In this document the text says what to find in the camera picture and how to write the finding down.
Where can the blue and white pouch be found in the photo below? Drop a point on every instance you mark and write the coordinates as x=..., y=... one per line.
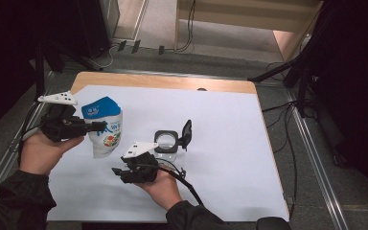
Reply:
x=105, y=140

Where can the metal floor rail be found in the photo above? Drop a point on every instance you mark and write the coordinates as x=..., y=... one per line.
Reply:
x=319, y=166
x=0, y=179

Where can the dark cabinet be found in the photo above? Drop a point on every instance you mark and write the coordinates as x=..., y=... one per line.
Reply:
x=92, y=25

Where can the white paper sheet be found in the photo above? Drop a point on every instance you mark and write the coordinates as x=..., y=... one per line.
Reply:
x=220, y=153

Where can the person's left hand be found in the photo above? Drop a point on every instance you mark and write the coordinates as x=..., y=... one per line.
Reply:
x=41, y=156

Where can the black metal stand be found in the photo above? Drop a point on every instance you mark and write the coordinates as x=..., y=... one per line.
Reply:
x=39, y=80

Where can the person's right hand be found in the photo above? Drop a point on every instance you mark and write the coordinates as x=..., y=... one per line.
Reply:
x=164, y=190

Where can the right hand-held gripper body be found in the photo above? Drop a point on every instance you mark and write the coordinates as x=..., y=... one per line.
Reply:
x=142, y=171

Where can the dark curtain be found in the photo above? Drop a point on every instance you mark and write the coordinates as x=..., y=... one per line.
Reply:
x=6, y=48
x=357, y=80

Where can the light wooden furniture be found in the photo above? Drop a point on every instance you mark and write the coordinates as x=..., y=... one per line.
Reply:
x=236, y=12

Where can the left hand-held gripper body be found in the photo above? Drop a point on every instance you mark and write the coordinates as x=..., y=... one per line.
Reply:
x=60, y=124

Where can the clear jar with black lid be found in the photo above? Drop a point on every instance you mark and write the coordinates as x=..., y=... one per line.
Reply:
x=166, y=132

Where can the black tripod stand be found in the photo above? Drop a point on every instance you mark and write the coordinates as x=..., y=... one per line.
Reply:
x=270, y=73

